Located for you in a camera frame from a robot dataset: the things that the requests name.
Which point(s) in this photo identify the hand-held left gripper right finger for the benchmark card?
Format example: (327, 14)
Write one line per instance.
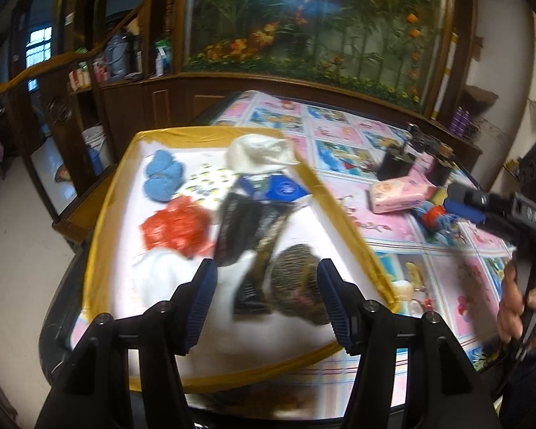
(335, 304)

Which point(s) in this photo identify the yellow rimmed white box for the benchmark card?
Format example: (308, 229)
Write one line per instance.
(125, 196)

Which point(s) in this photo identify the pink tissue pack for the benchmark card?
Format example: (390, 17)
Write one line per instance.
(397, 192)

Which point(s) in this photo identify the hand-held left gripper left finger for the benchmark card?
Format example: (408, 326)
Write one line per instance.
(196, 304)

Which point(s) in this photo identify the blue knit item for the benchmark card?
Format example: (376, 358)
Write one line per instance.
(163, 176)

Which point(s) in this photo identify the person's right hand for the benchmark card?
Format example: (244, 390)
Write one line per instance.
(509, 308)

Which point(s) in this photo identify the blue water jug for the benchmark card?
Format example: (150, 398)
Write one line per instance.
(116, 56)

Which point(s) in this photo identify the white towel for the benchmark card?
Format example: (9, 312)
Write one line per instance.
(169, 272)

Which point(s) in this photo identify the white bucket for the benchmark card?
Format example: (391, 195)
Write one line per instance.
(96, 147)

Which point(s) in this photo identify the white green bottle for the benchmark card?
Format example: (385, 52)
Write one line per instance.
(161, 58)

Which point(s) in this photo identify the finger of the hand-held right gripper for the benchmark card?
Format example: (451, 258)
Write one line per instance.
(464, 211)
(473, 196)

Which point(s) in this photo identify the brown knit hat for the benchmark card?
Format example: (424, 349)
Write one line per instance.
(295, 277)

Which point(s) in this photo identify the purple bottle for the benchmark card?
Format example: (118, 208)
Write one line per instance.
(466, 123)
(456, 120)

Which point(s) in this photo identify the carved wooden furniture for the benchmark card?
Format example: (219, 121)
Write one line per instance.
(62, 111)

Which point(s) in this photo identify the large black motor with shaft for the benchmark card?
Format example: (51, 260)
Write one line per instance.
(395, 167)

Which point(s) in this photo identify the flat black motor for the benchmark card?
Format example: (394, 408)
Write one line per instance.
(424, 136)

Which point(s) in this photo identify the patterned white cloth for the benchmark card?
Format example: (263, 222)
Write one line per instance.
(207, 183)

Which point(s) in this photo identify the window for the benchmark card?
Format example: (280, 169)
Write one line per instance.
(39, 42)

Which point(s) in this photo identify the flower wall mural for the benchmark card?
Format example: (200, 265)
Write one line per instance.
(317, 22)

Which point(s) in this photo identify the blue floral tissue pack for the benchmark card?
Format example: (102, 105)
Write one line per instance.
(277, 187)

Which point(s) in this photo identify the red crinkled bag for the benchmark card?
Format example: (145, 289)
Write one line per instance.
(176, 228)

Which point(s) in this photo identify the black scarf with gold trim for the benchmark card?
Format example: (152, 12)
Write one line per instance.
(241, 228)

